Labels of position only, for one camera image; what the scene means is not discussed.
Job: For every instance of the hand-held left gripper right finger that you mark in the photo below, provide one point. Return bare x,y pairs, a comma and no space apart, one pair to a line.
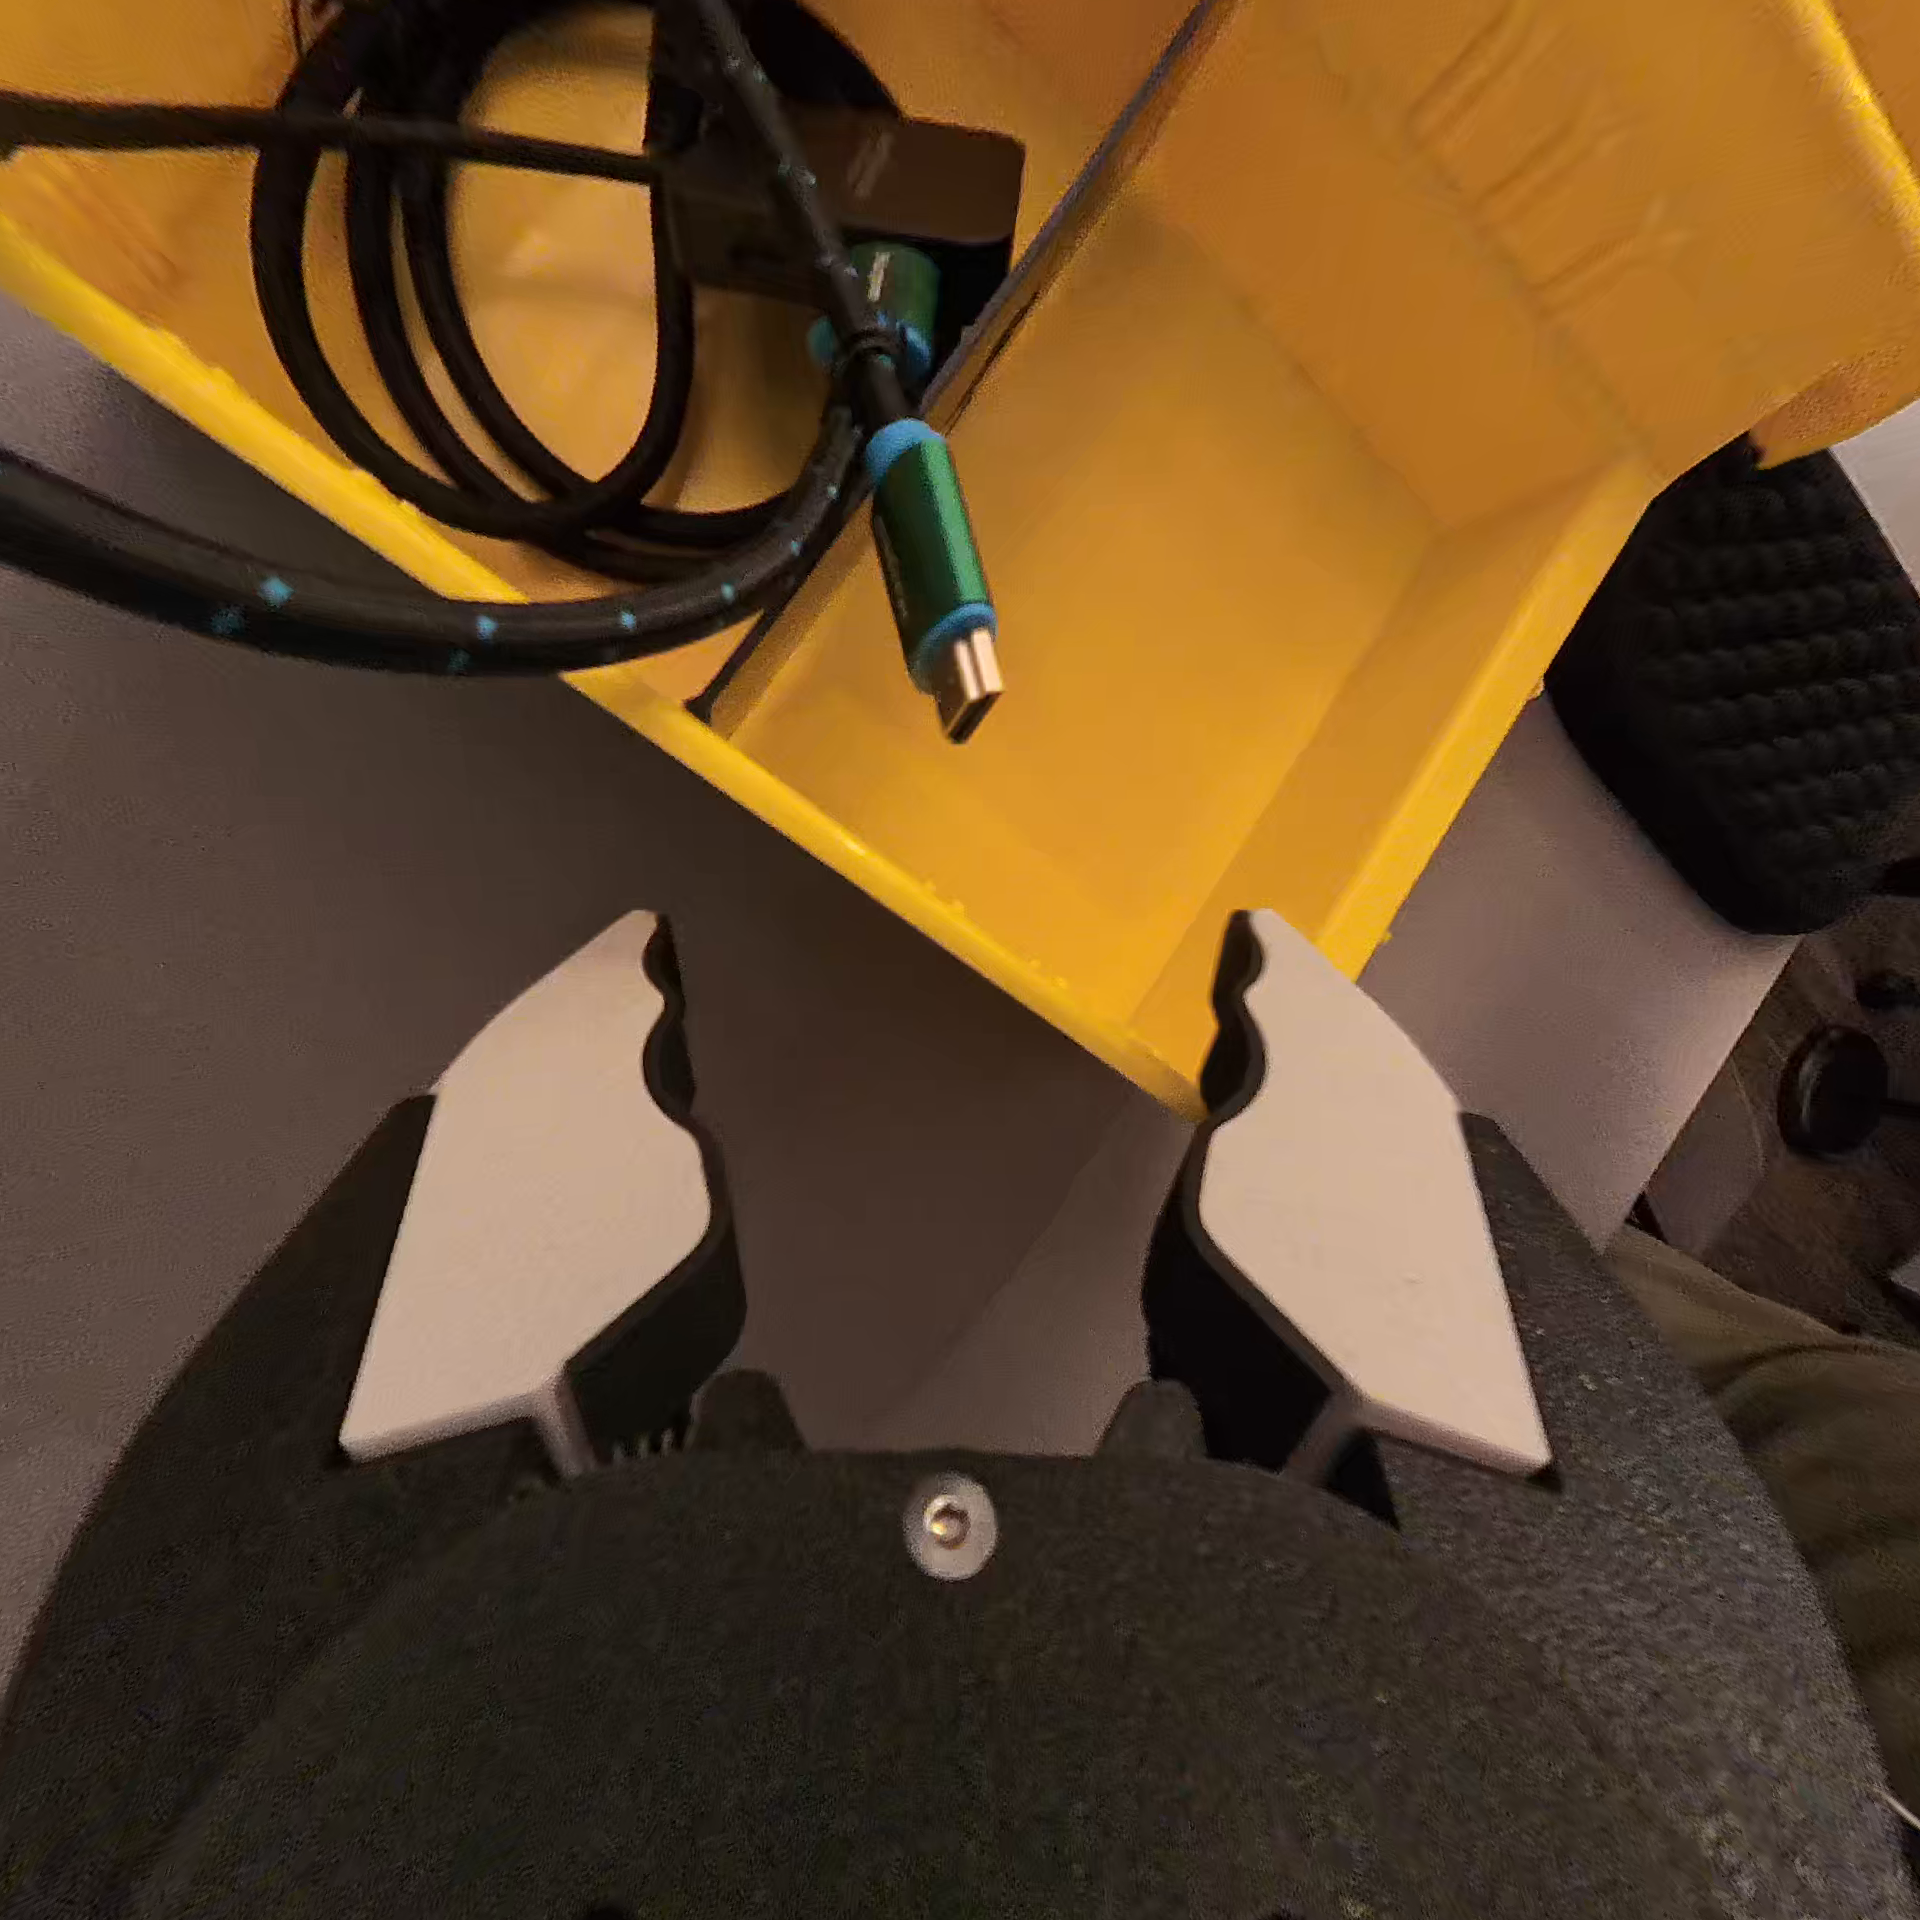
1348,1229

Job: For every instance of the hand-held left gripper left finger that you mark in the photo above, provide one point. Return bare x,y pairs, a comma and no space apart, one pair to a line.
539,1200

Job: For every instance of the yellow plastic bin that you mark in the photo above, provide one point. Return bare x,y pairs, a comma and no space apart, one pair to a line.
1276,450

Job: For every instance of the black hdmi adapter hub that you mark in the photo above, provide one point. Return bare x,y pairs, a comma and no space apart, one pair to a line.
960,187

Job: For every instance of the black mouse pad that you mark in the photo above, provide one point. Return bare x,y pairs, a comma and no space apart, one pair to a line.
1724,674

